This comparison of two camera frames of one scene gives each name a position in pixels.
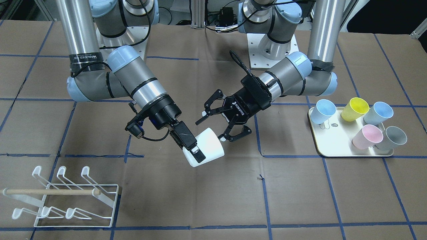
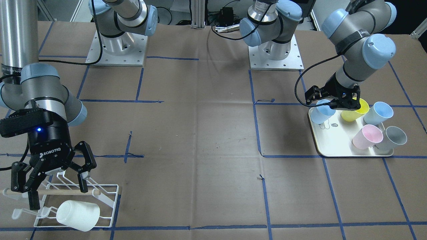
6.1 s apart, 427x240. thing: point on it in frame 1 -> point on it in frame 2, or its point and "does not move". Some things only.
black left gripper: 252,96 -> 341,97
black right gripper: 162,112 -> 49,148
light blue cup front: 380,112 does not move
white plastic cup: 210,143 -> 81,215
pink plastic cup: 370,135 does not move
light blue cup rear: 324,109 does not move
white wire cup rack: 90,204 does not move
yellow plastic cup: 355,108 does not move
